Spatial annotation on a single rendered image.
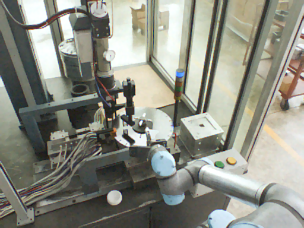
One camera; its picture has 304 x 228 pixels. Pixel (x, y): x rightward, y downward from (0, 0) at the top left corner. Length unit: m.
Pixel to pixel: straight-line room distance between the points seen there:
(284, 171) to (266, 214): 2.04
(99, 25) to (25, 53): 0.69
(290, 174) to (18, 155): 2.22
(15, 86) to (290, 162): 2.39
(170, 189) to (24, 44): 1.10
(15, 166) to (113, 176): 0.55
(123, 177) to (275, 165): 1.68
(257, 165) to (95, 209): 1.71
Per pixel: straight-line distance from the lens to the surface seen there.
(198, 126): 1.46
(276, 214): 0.64
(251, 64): 1.16
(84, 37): 1.06
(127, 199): 1.31
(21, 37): 1.55
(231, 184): 0.82
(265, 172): 2.58
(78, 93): 1.61
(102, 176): 1.40
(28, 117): 1.44
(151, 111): 1.44
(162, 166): 0.85
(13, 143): 1.73
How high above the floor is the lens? 1.86
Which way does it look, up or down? 39 degrees down
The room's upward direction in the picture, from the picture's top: 1 degrees clockwise
